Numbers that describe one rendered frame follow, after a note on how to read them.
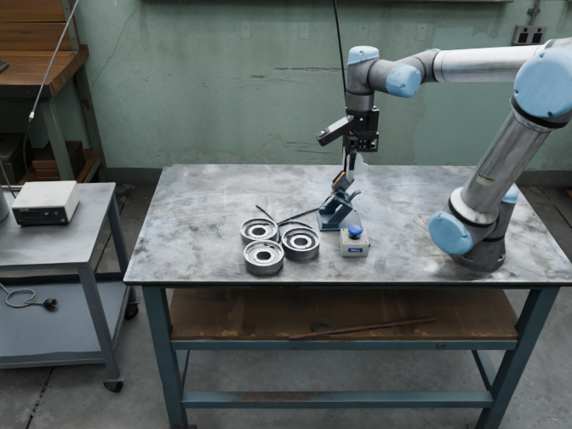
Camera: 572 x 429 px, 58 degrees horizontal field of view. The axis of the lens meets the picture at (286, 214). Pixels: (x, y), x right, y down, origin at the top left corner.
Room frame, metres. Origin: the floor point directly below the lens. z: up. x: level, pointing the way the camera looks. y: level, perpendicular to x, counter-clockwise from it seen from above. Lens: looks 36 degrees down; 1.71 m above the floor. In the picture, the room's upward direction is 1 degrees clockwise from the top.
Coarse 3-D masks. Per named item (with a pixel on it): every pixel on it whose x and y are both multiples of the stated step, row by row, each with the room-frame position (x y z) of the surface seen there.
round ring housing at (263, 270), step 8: (264, 240) 1.10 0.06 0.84; (248, 248) 1.07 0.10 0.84; (256, 248) 1.08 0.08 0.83; (272, 248) 1.08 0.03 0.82; (280, 248) 1.07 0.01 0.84; (248, 256) 1.04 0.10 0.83; (256, 256) 1.05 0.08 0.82; (264, 256) 1.06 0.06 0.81; (272, 256) 1.04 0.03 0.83; (280, 256) 1.04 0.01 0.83; (248, 264) 1.01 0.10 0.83; (256, 264) 1.00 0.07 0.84; (272, 264) 1.00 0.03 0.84; (280, 264) 1.02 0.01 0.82; (256, 272) 1.00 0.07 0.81; (264, 272) 0.99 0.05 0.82; (272, 272) 1.01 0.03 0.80
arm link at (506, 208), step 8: (512, 192) 1.07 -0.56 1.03; (504, 200) 1.05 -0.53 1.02; (512, 200) 1.06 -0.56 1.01; (504, 208) 1.05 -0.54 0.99; (512, 208) 1.06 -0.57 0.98; (504, 216) 1.04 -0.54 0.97; (496, 224) 1.02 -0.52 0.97; (504, 224) 1.06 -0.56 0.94; (496, 232) 1.05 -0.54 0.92; (504, 232) 1.06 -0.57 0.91
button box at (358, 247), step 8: (344, 232) 1.13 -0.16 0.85; (344, 240) 1.10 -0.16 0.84; (352, 240) 1.10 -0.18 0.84; (360, 240) 1.10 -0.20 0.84; (344, 248) 1.08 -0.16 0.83; (352, 248) 1.08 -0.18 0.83; (360, 248) 1.08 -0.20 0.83; (368, 248) 1.08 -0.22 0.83; (344, 256) 1.08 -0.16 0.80; (352, 256) 1.08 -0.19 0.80; (360, 256) 1.08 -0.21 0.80
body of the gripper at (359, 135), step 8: (352, 112) 1.24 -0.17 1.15; (360, 112) 1.24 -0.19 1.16; (368, 112) 1.24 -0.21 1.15; (376, 112) 1.26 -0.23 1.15; (360, 120) 1.26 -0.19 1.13; (368, 120) 1.26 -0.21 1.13; (376, 120) 1.26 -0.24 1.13; (360, 128) 1.25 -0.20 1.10; (368, 128) 1.25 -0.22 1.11; (376, 128) 1.26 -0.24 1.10; (344, 136) 1.28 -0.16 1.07; (352, 136) 1.23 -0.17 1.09; (360, 136) 1.23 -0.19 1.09; (368, 136) 1.23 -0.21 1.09; (376, 136) 1.24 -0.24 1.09; (344, 144) 1.27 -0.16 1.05; (360, 144) 1.24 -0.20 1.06; (368, 144) 1.24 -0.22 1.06; (376, 144) 1.24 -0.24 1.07
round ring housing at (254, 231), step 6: (246, 222) 1.18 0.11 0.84; (252, 222) 1.19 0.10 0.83; (258, 222) 1.19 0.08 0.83; (270, 222) 1.19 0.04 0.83; (240, 228) 1.15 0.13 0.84; (252, 228) 1.16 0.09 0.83; (258, 228) 1.17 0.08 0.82; (264, 228) 1.16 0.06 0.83; (276, 228) 1.15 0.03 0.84; (240, 234) 1.14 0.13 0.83; (252, 234) 1.14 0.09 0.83; (258, 234) 1.17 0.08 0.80; (264, 234) 1.14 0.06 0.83; (276, 234) 1.13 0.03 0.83; (246, 240) 1.11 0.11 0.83; (252, 240) 1.10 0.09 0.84; (258, 240) 1.10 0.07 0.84; (270, 240) 1.11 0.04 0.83
